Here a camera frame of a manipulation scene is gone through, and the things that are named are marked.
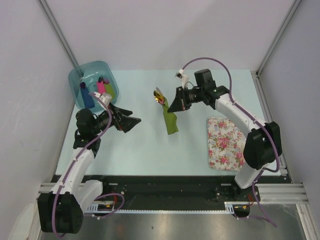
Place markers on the white cable duct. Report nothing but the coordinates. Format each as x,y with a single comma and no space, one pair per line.
100,207

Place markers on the blue rolled napkin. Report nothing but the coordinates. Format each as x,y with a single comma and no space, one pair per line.
87,98

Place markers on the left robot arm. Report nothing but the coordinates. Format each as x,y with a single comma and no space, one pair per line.
61,210

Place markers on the green paper napkin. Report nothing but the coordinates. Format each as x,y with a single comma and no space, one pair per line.
170,119

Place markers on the pink rolled napkin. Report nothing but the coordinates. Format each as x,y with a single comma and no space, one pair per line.
101,87

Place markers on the teal translucent plastic bin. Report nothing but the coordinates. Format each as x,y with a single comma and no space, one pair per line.
87,76

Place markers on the aluminium frame rail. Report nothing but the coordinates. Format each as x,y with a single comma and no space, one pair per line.
287,193

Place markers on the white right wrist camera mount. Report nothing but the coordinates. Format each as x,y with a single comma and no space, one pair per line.
183,78

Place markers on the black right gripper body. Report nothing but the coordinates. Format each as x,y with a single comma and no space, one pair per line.
190,97

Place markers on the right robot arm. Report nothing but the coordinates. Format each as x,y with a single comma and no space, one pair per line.
263,144

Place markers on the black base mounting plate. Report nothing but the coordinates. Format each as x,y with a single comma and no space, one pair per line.
140,203

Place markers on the iridescent gold spoon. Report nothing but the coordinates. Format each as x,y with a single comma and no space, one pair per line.
158,96

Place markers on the floral fabric pouch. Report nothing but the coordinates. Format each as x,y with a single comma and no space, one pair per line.
225,145

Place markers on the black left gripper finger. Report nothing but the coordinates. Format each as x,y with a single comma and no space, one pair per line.
126,123
117,110

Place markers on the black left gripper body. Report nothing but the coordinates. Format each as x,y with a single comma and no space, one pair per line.
103,121

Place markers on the green rolled napkin in bin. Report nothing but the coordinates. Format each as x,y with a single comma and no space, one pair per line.
110,90

